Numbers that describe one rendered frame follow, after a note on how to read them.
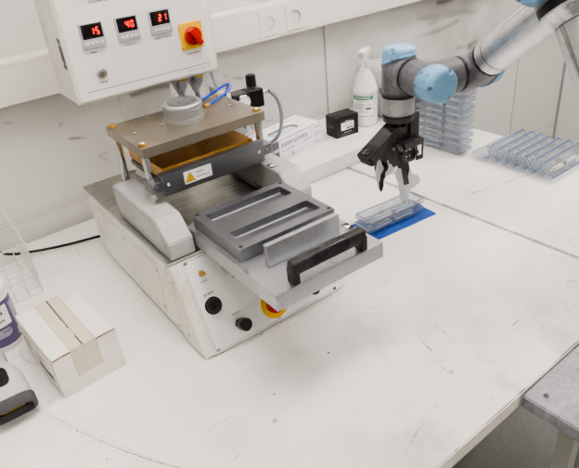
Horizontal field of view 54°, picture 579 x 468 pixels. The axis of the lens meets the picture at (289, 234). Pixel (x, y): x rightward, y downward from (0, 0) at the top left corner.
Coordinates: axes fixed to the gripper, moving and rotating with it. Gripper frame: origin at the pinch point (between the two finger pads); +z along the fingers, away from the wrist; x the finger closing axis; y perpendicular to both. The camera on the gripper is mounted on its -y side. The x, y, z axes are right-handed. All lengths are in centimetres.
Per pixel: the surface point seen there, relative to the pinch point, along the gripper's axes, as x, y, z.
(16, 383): -8, -91, 2
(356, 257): -34, -37, -14
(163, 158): 7, -52, -23
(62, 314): 2, -79, -1
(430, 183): 8.7, 22.4, 7.4
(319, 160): 35.4, 3.5, 2.9
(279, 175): -3.4, -32.8, -16.6
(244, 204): -8.2, -43.7, -15.7
